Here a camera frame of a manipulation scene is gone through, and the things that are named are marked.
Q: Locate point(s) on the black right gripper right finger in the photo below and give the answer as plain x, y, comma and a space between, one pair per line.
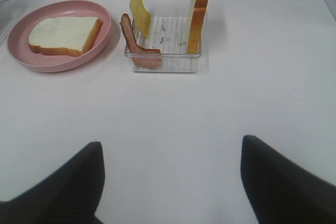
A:
279, 190

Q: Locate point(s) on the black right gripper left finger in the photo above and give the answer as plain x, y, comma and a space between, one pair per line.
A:
71, 194

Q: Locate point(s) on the bacon strip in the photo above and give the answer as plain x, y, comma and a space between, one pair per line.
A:
136, 45

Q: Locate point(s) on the bread slice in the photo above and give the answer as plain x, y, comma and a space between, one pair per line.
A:
65, 35
194, 25

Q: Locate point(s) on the pink round plate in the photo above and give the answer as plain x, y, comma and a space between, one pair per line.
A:
17, 43

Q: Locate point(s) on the yellow cheese slice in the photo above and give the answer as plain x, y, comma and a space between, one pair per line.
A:
141, 16

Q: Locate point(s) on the clear plastic left tray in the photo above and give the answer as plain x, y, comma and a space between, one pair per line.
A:
11, 13

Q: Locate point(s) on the clear plastic tray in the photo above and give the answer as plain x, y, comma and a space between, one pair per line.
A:
168, 34
11, 13

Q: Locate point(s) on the clear plastic right tray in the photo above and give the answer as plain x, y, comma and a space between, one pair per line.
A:
168, 34

